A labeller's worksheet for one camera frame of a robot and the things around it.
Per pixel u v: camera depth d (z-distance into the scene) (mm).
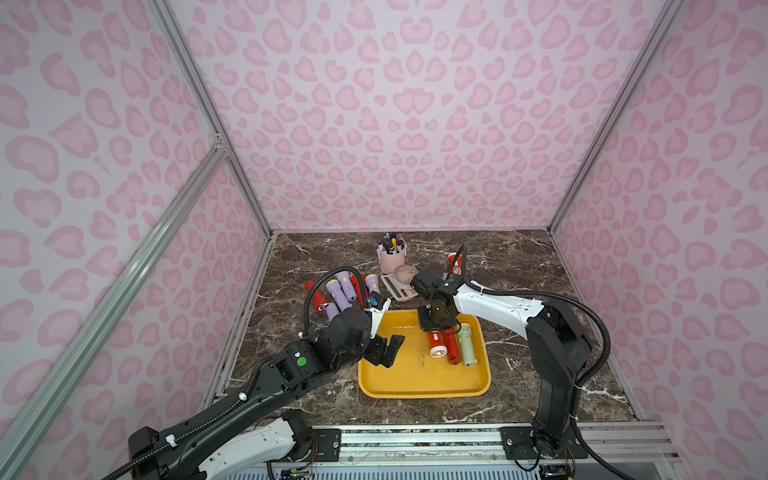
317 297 1000
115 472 371
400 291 984
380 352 617
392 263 1038
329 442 735
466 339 878
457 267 1048
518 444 737
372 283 1005
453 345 878
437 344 840
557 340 484
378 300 607
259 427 596
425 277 734
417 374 857
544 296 510
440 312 759
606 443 745
